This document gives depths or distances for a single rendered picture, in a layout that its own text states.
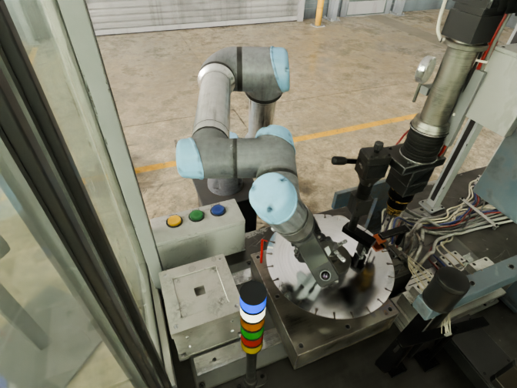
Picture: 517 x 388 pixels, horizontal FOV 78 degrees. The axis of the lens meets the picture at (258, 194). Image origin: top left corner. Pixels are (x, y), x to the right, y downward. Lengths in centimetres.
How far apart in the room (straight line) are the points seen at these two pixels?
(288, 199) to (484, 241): 103
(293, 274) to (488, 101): 54
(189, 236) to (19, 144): 77
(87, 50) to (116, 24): 585
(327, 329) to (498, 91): 62
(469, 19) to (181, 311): 81
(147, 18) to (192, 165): 593
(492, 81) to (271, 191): 42
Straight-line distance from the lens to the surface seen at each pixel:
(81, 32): 60
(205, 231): 99
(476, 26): 65
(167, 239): 99
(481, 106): 71
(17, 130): 25
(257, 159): 57
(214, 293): 86
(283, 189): 50
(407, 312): 102
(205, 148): 58
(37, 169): 27
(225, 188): 130
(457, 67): 68
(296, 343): 86
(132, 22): 646
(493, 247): 143
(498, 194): 74
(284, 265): 84
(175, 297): 86
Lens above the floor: 163
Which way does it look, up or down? 41 degrees down
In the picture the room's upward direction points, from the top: 2 degrees clockwise
